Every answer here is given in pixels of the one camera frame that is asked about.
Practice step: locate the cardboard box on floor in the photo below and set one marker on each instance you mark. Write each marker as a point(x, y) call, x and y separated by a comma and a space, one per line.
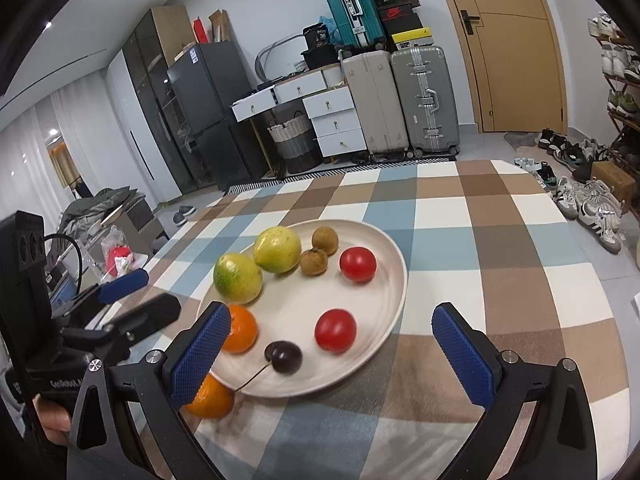
point(621, 184)

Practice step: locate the woven laundry basket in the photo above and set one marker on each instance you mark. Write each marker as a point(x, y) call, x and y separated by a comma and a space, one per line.
point(296, 143)

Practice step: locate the red cherry tomato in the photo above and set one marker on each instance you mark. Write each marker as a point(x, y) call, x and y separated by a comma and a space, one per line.
point(358, 264)
point(335, 331)

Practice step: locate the black refrigerator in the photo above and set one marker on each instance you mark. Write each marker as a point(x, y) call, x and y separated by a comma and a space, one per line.
point(208, 79)

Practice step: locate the silver aluminium suitcase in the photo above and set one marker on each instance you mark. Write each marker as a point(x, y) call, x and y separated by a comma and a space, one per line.
point(427, 100)

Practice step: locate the wooden door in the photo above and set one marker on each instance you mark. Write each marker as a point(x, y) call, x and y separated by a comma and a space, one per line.
point(513, 62)

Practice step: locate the wooden shoe rack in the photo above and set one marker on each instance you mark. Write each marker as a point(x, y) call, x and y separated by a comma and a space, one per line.
point(620, 69)

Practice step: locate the white drawer desk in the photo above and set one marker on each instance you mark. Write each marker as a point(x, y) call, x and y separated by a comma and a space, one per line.
point(310, 118)

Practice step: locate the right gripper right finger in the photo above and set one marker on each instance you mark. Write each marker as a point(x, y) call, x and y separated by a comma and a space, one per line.
point(559, 442)

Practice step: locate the glass door cabinet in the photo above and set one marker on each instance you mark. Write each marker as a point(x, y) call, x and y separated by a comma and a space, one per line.
point(149, 52)

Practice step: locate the brown longan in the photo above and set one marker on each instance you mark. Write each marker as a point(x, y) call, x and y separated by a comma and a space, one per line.
point(326, 239)
point(313, 262)

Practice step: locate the dark cherry with stem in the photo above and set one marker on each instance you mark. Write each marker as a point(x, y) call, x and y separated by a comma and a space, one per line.
point(283, 356)

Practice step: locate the large yellow-green guava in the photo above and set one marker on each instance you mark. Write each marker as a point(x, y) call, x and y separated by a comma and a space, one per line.
point(237, 278)

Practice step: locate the person's left hand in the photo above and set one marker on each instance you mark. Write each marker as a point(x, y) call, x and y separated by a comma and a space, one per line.
point(54, 419)

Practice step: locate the cream round plate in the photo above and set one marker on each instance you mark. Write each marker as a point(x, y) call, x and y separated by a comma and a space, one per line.
point(289, 306)

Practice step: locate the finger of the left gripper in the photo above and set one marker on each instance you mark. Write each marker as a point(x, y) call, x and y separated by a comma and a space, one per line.
point(124, 286)
point(144, 320)

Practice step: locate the teal suitcase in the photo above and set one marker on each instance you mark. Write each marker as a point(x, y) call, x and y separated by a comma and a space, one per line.
point(358, 23)

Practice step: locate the checkered tablecloth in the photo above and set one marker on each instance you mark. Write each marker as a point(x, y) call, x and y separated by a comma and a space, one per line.
point(347, 381)

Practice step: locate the orange tangerine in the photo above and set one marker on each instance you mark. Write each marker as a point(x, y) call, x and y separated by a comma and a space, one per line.
point(243, 331)
point(214, 400)

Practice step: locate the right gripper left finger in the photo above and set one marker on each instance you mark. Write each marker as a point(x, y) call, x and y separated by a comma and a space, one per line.
point(104, 442)

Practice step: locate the beige suitcase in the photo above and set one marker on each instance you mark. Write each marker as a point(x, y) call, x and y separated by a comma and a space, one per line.
point(371, 81)

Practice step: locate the stacked shoe boxes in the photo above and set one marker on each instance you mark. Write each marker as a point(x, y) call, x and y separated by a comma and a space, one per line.
point(402, 26)

